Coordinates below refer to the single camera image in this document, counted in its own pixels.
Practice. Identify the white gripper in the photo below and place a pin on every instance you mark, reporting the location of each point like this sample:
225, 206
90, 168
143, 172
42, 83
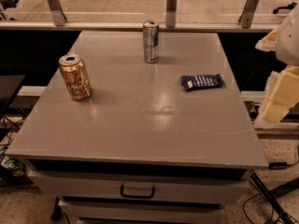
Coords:
289, 42

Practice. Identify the silver blue redbull can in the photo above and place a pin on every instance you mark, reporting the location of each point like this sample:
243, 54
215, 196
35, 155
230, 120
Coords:
150, 41

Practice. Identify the dark blue rxbar wrapper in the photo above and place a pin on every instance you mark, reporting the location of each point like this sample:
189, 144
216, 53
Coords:
202, 82

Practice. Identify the gold lacroix can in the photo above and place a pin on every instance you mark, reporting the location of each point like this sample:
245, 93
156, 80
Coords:
75, 77

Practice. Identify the black tripod leg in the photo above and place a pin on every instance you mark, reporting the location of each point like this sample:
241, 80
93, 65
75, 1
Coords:
282, 214

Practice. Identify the upper grey drawer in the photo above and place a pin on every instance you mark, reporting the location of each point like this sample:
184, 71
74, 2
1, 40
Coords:
168, 189

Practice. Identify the grey drawer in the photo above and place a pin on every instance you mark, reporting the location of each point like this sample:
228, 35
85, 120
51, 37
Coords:
168, 189
142, 213

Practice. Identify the lower grey drawer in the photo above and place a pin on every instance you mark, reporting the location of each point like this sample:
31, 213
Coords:
142, 213

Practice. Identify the green snack bag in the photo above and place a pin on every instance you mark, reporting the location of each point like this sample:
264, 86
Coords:
13, 165

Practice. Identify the right metal railing bracket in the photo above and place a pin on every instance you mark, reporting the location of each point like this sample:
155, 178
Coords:
246, 18

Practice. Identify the metal railing bracket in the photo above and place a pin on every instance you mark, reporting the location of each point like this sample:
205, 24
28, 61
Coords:
59, 18
246, 18
171, 13

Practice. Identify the middle metal railing bracket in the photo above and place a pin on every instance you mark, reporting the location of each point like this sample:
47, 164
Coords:
171, 13

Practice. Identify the black drawer handle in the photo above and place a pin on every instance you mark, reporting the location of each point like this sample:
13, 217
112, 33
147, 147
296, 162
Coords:
137, 192

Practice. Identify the left metal railing bracket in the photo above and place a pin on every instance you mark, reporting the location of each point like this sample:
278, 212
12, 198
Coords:
59, 18

